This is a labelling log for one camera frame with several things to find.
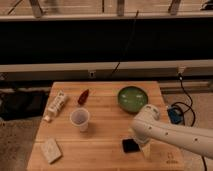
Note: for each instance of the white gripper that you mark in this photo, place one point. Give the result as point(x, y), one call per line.
point(144, 147)

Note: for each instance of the red chili pepper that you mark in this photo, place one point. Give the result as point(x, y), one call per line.
point(83, 97)

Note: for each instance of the wall outlet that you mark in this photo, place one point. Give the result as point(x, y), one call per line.
point(92, 74)

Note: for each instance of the blue power adapter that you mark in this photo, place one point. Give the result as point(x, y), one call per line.
point(173, 116)

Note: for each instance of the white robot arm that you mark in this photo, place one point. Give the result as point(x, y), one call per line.
point(146, 125)

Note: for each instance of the black eraser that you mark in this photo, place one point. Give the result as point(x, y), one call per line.
point(129, 145)

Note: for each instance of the beige sponge block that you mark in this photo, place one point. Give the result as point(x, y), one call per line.
point(51, 150)

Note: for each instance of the white toothpaste tube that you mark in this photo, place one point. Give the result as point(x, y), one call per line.
point(55, 106)

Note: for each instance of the green bowl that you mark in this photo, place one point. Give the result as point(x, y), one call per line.
point(131, 99)

